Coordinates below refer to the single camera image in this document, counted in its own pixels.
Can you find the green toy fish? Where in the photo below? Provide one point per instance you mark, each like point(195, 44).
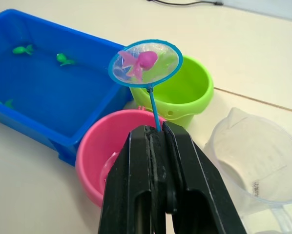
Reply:
point(62, 58)
point(21, 50)
point(8, 104)

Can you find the clear plastic measuring cup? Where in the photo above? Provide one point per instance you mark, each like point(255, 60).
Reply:
point(258, 158)

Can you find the blue toy fishing net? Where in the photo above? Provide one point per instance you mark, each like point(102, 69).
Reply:
point(153, 107)

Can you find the blue plastic tub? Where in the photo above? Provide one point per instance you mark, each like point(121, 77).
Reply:
point(50, 97)

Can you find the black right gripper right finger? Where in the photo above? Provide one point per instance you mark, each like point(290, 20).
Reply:
point(197, 190)

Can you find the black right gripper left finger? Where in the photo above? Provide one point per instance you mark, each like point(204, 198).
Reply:
point(126, 185)

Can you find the pink plastic bucket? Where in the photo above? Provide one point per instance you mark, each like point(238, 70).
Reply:
point(92, 158)

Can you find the pink toy fish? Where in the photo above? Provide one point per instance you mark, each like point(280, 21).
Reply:
point(146, 59)

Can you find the green plastic bucket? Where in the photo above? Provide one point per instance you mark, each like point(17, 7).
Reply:
point(185, 97)

